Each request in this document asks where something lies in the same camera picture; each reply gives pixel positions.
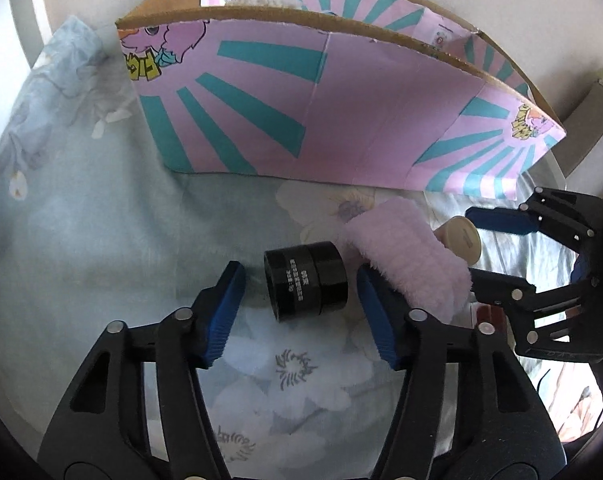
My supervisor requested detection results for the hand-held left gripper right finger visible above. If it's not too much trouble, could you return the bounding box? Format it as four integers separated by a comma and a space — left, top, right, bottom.
355, 263, 568, 480

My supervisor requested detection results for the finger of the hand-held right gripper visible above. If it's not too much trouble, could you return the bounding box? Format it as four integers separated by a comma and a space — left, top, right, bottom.
464, 186, 603, 250
468, 267, 588, 347

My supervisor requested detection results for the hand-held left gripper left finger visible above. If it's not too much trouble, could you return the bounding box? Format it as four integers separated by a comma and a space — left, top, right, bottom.
37, 260, 248, 480

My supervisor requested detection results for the pink fluffy cloth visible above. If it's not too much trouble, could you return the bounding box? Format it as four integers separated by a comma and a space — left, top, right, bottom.
342, 197, 473, 322

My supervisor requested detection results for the black cylindrical jar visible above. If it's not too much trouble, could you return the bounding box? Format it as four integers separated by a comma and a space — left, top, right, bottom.
264, 241, 351, 324

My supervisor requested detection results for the pink printed cardboard box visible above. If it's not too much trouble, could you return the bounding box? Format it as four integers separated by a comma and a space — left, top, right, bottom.
115, 0, 567, 196

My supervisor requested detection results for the beige round lid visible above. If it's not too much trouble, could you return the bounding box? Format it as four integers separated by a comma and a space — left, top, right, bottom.
434, 216, 483, 265

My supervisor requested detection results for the light blue floral bedsheet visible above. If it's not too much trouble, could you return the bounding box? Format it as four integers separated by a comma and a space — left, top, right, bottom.
0, 15, 603, 480

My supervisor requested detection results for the light blue pillow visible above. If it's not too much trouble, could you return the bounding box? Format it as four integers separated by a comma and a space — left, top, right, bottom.
28, 14, 119, 91

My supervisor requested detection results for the pink white ribbed cloth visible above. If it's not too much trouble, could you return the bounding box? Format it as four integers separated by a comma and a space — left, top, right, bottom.
225, 0, 308, 12

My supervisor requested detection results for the beige bed frame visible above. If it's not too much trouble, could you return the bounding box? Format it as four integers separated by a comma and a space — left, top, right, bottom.
556, 80, 603, 181

